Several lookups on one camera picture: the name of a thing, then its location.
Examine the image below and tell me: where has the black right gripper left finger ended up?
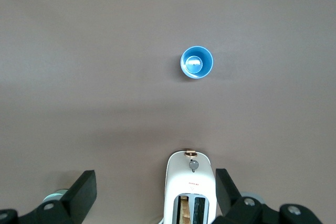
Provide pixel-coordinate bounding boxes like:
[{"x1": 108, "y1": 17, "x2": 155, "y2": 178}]
[{"x1": 0, "y1": 170, "x2": 97, "y2": 224}]

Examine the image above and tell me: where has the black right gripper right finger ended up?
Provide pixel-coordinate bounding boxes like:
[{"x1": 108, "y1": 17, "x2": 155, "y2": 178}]
[{"x1": 213, "y1": 168, "x2": 324, "y2": 224}]

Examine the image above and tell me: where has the blue ribbed plastic cup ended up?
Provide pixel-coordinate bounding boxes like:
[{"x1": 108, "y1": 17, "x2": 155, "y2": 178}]
[{"x1": 180, "y1": 45, "x2": 214, "y2": 80}]

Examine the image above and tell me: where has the cream white toaster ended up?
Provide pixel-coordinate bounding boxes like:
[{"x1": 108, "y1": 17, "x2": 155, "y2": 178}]
[{"x1": 163, "y1": 148, "x2": 218, "y2": 224}]

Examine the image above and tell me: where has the brown bread slice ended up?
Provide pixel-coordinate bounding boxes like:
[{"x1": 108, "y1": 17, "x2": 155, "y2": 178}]
[{"x1": 180, "y1": 195, "x2": 192, "y2": 224}]

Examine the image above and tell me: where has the brown table cover mat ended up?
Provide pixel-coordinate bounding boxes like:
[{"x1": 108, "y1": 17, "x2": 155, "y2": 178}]
[{"x1": 0, "y1": 0, "x2": 336, "y2": 224}]

